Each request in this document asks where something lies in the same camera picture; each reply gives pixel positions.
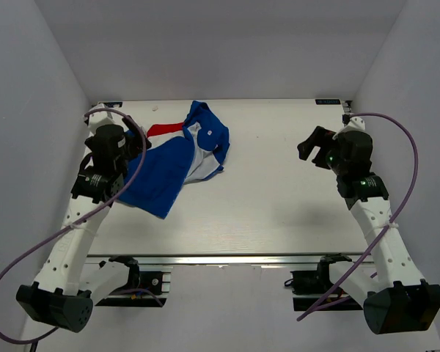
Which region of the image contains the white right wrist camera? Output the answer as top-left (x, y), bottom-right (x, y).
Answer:
top-left (332, 114), bottom-right (365, 140)

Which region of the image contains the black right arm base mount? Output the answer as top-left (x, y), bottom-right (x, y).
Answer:
top-left (284, 254), bottom-right (362, 312)

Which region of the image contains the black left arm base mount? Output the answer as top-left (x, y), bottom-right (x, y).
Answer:
top-left (96, 255), bottom-right (170, 308)

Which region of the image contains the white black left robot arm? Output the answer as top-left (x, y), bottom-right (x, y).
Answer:
top-left (16, 118), bottom-right (150, 332)

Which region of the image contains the aluminium right side rail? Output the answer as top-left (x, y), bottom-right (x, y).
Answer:
top-left (342, 100), bottom-right (353, 125)

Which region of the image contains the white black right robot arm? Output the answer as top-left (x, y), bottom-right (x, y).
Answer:
top-left (297, 126), bottom-right (440, 334)

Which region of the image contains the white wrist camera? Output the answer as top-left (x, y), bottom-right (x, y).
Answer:
top-left (83, 111), bottom-right (122, 133)
top-left (332, 114), bottom-right (365, 140)

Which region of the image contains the blue white red hooded jacket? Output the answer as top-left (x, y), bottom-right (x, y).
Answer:
top-left (118, 100), bottom-right (230, 219)

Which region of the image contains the blue left corner label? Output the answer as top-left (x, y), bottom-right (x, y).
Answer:
top-left (100, 101), bottom-right (122, 109)

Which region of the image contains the blue corner label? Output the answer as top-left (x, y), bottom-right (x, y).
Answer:
top-left (100, 101), bottom-right (122, 109)
top-left (315, 98), bottom-right (341, 106)

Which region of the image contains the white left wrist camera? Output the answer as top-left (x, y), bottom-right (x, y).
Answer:
top-left (83, 111), bottom-right (122, 133)

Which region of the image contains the blue right corner label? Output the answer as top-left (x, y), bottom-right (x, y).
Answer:
top-left (315, 98), bottom-right (341, 106)

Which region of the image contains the aluminium front table rail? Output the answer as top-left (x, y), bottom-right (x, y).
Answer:
top-left (86, 252), bottom-right (375, 267)

